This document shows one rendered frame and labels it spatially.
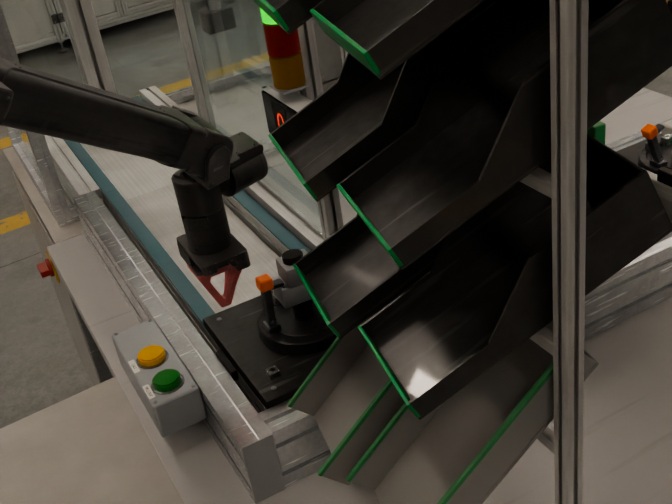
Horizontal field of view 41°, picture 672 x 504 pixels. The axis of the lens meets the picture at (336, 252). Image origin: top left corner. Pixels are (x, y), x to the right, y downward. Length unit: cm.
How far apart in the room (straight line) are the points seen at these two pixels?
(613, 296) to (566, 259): 69
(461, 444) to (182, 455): 51
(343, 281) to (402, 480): 22
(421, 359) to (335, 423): 26
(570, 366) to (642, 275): 66
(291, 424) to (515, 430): 39
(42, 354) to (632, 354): 226
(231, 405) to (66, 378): 187
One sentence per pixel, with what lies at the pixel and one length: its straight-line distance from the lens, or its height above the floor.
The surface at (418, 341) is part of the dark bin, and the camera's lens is 86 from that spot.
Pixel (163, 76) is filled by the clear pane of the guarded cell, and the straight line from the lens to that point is 253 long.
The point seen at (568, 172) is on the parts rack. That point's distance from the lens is 70.
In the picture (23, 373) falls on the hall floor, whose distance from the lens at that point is 316.
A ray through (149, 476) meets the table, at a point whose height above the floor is 86.
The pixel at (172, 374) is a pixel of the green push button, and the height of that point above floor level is 97.
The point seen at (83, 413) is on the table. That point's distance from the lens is 146.
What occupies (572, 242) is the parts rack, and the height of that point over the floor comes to 135.
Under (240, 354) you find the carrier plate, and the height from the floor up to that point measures 97.
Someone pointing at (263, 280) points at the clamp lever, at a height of 108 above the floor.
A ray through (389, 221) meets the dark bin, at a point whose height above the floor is 136.
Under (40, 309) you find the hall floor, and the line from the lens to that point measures 347.
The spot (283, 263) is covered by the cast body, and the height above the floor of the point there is 109.
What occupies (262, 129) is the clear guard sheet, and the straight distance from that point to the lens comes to 165.
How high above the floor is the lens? 173
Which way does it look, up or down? 31 degrees down
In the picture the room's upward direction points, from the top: 9 degrees counter-clockwise
